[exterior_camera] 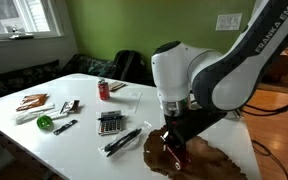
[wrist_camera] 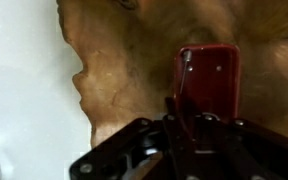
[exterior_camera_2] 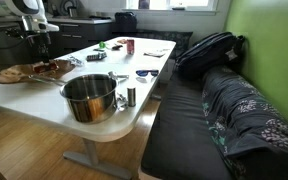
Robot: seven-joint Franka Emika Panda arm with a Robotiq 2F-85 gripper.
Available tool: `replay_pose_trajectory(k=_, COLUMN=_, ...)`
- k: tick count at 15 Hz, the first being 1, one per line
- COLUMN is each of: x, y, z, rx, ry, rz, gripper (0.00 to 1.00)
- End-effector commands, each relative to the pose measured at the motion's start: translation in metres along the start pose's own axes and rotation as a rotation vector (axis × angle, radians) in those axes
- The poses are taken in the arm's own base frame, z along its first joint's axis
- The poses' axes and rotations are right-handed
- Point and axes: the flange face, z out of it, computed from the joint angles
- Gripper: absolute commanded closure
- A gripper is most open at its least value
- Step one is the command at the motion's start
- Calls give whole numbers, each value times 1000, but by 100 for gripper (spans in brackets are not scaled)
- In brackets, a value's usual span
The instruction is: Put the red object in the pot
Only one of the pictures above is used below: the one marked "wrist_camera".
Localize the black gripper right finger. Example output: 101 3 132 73
193 112 288 180

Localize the red rectangular object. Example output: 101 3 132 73
173 43 242 124

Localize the brown wooden slab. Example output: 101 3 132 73
56 0 288 149

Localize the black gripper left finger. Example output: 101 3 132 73
68 97 199 180

